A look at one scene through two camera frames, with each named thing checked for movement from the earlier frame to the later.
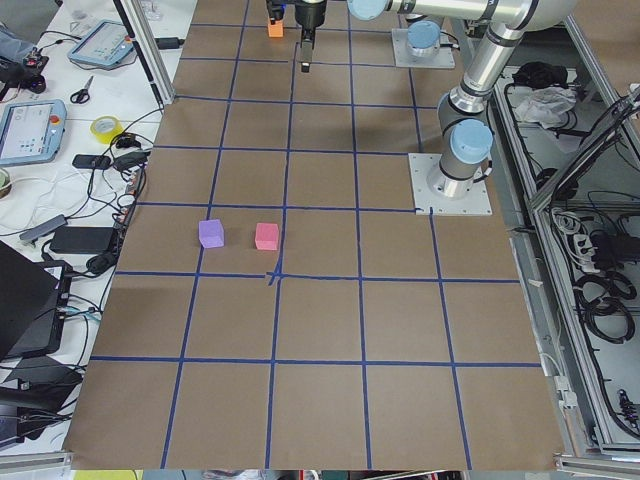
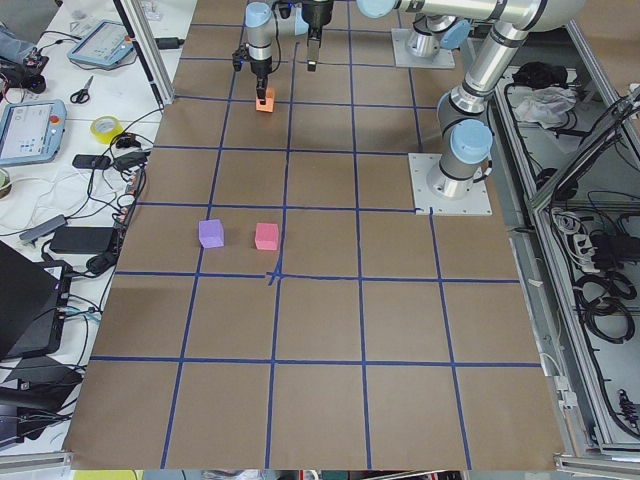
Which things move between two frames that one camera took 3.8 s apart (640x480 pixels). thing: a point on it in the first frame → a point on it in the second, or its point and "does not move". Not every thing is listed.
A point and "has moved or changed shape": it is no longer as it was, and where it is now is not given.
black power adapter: [81, 240] does not move
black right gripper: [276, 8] → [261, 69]
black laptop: [34, 297] does not move
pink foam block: [267, 236] does not move
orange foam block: [275, 30] has moved or changed shape
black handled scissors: [81, 96] does not move
